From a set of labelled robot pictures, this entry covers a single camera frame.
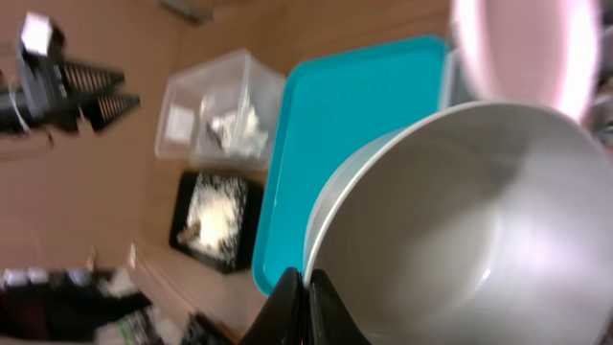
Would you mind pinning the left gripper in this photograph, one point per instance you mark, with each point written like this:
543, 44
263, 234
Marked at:
45, 85

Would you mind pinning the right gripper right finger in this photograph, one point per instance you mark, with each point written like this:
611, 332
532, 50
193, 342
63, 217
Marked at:
329, 322

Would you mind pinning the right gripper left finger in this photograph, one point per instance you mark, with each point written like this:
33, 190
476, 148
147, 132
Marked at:
280, 320

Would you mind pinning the white napkin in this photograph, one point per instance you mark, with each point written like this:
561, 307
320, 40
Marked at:
237, 132

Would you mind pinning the grey metal bowl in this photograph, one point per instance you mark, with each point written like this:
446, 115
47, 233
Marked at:
485, 223

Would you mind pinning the large pink plate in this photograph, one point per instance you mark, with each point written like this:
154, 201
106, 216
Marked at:
533, 51

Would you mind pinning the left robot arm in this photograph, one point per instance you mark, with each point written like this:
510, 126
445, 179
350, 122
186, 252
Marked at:
13, 124

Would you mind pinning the spilled rice and food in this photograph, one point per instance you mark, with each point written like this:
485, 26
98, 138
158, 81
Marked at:
214, 218

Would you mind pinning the black plastic tray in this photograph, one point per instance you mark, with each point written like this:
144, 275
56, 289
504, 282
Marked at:
248, 230

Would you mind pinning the clear plastic storage bin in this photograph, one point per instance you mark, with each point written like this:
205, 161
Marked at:
213, 88

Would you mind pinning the teal serving tray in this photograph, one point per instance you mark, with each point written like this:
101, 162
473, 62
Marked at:
331, 107

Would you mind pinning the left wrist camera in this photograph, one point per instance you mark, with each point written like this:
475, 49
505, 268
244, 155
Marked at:
40, 35

